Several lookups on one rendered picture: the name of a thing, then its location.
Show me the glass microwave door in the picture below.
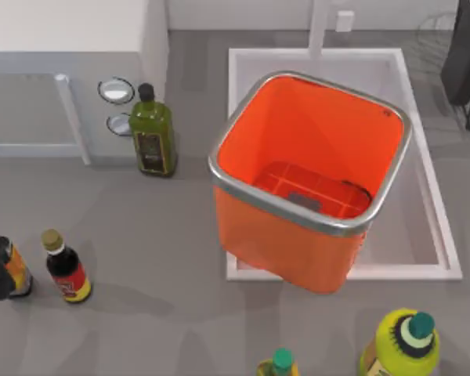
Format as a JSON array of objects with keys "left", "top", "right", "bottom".
[{"left": 0, "top": 72, "right": 92, "bottom": 166}]

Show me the green oil bottle black cap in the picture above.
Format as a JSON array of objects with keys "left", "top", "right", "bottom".
[{"left": 128, "top": 82, "right": 179, "bottom": 179}]

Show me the large yellow bottle teal cap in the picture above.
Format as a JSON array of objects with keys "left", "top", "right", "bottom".
[{"left": 359, "top": 308, "right": 442, "bottom": 376}]

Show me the large white microwave knob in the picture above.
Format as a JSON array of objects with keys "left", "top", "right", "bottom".
[{"left": 97, "top": 76, "right": 136, "bottom": 105}]

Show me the white wall socket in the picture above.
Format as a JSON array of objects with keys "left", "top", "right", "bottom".
[{"left": 335, "top": 10, "right": 355, "bottom": 33}]

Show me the orange bin with metal rim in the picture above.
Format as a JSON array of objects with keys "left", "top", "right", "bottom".
[{"left": 208, "top": 70, "right": 413, "bottom": 295}]

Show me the dark bottle orange label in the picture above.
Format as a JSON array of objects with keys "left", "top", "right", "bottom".
[{"left": 0, "top": 236, "right": 34, "bottom": 298}]

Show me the small yellow bottle green cap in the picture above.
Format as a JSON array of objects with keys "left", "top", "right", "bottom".
[{"left": 256, "top": 347, "right": 300, "bottom": 376}]

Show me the dark sauce bottle red label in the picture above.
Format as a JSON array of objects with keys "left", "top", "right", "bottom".
[{"left": 41, "top": 229, "right": 92, "bottom": 305}]

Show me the tall white tap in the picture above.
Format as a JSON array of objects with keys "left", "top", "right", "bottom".
[{"left": 307, "top": 0, "right": 331, "bottom": 60}]

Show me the small white microwave knob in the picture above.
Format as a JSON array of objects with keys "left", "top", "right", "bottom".
[{"left": 105, "top": 112, "right": 136, "bottom": 137}]

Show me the pale microwave oven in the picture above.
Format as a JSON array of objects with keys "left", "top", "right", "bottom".
[{"left": 0, "top": 0, "right": 170, "bottom": 169}]

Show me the white sink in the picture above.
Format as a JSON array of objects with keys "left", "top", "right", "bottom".
[{"left": 226, "top": 47, "right": 464, "bottom": 282}]

